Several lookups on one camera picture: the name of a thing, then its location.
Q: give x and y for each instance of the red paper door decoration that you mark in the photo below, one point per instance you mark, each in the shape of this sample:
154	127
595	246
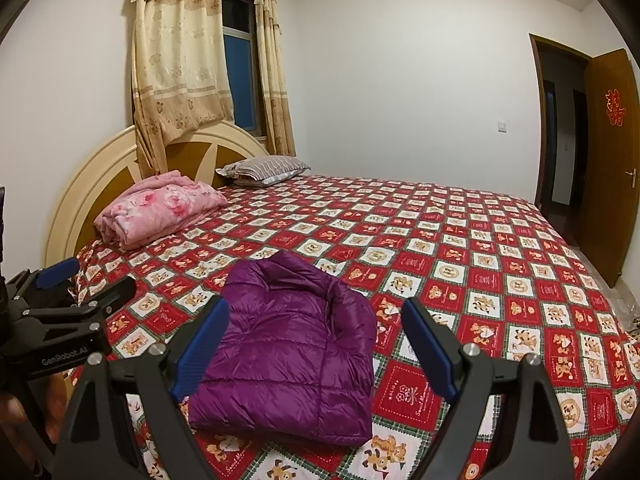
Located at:
614	107

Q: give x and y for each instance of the window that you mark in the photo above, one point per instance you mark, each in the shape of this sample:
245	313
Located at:
240	60

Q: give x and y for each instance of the red checkered bear bedspread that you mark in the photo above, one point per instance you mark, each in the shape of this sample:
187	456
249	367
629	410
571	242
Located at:
450	240

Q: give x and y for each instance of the cream and brown headboard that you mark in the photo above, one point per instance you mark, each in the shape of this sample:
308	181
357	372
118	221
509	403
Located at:
75	185

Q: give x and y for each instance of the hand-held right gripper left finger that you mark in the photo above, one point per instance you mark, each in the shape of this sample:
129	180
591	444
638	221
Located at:
200	355

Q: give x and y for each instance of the striped pillow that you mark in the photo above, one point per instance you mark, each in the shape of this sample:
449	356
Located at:
265	167

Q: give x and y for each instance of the purple hooded down jacket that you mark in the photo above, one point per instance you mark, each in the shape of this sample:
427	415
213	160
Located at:
290	350

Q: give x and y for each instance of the person's left hand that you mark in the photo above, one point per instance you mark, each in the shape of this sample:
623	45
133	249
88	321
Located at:
15	412

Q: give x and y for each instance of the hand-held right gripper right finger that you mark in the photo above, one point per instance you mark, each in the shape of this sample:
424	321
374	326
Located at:
430	350

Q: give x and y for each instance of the pink floral folded blanket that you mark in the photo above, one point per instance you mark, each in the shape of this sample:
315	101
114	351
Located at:
160	205

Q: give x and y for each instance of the brown wooden door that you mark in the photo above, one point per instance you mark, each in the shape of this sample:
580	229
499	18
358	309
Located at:
610	185

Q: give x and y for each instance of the colourful floor clutter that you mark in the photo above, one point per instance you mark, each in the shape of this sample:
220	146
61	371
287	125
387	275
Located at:
635	327

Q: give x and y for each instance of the wide beige patterned curtain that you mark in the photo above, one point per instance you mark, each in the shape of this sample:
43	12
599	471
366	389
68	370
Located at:
175	60

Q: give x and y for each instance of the dark wooden door frame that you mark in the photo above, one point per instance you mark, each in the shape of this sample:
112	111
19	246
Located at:
537	110

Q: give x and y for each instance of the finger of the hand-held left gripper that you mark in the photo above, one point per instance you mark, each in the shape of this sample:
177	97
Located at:
57	271
112	292

